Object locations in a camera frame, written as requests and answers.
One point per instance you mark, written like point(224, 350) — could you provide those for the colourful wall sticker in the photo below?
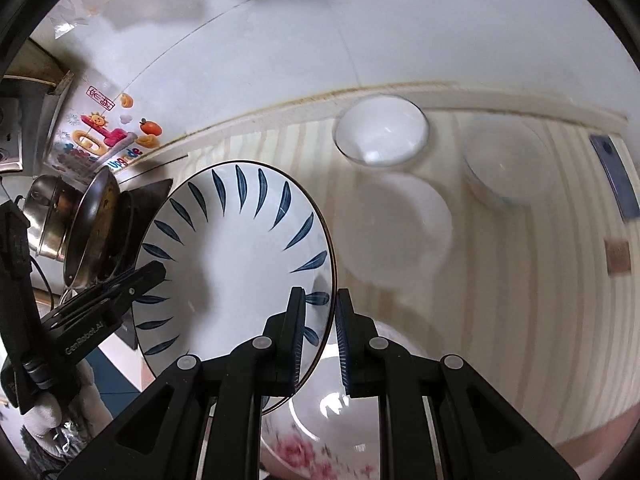
point(100, 137)

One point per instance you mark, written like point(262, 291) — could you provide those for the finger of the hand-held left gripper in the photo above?
point(142, 280)

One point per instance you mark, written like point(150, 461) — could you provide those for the translucent white bowl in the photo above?
point(507, 165)

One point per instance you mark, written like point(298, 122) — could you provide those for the metal wok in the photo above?
point(92, 230)

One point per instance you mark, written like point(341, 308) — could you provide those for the clear glass bowl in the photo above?
point(382, 130)

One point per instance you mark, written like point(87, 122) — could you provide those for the white flat plate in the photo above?
point(392, 230)

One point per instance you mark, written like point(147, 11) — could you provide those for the white bowl with pink flowers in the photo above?
point(320, 440)

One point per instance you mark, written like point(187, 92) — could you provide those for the white plate with blue leaves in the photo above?
point(235, 260)

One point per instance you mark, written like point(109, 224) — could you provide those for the stainless steel pot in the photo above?
point(47, 220)

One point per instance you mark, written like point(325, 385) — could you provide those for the steel range hood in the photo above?
point(20, 125)

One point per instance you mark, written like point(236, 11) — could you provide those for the small brown square card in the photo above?
point(617, 257)

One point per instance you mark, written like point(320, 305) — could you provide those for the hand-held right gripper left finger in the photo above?
point(298, 340)

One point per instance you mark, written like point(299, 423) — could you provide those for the person's left hand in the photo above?
point(75, 410)

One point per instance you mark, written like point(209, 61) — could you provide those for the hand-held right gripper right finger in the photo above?
point(343, 340)

